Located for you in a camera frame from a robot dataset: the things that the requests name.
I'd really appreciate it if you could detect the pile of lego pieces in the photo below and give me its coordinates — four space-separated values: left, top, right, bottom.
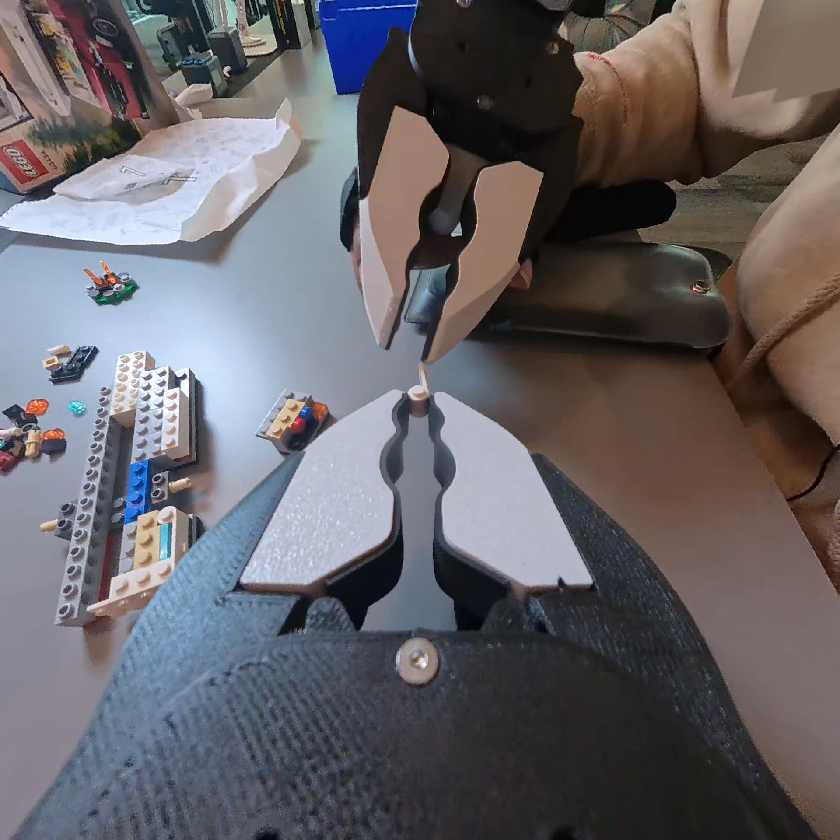
0 344 99 473

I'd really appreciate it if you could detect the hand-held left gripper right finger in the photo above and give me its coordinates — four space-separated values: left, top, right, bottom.
428 391 595 601

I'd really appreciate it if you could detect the colourful lego set box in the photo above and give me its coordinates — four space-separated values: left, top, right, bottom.
0 0 181 194

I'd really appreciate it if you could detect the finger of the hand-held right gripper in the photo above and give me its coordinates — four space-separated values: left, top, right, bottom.
420 161 547 366
357 105 452 350

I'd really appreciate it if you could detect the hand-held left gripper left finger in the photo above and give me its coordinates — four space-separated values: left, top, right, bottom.
239 390 404 592

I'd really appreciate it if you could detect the small grey lego assembly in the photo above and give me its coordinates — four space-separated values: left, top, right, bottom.
256 389 330 455

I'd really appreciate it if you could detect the blue plastic bin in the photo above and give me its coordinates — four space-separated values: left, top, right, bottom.
318 0 419 96

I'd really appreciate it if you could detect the tan lego plate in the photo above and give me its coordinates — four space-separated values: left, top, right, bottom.
266 400 307 439

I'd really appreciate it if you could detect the person's right forearm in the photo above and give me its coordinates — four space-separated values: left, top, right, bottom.
574 0 840 188

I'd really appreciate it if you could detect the green round lego campfire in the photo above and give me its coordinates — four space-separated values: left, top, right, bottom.
84 260 139 306

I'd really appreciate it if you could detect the printed white paper bag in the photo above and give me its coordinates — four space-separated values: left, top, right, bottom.
0 98 303 245

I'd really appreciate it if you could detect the black printed box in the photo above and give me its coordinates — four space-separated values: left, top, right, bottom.
269 0 313 51

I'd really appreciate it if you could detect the long grey lego build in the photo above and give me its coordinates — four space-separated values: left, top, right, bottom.
39 351 206 630

